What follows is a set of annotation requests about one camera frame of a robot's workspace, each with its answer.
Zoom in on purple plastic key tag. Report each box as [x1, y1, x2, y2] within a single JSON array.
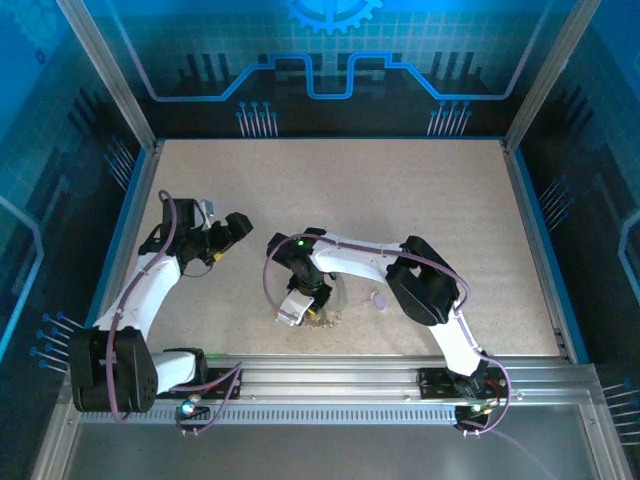
[[360, 291, 390, 315]]

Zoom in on small green LED board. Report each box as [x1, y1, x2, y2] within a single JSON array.
[[175, 398, 212, 422], [455, 399, 501, 424]]

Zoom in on long aluminium mounting rail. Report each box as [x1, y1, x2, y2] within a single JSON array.
[[149, 352, 601, 401]]

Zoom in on aluminium side rail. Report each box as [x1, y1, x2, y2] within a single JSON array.
[[97, 142, 164, 341], [501, 141, 576, 361]]

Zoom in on slotted grey cable duct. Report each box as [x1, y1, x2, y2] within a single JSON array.
[[79, 407, 459, 426]]

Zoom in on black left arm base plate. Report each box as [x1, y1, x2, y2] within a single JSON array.
[[199, 367, 245, 401]]

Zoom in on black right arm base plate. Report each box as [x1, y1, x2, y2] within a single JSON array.
[[417, 367, 504, 401]]

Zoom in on aluminium frame post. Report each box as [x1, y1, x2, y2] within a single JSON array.
[[54, 0, 161, 151], [504, 0, 601, 151]]

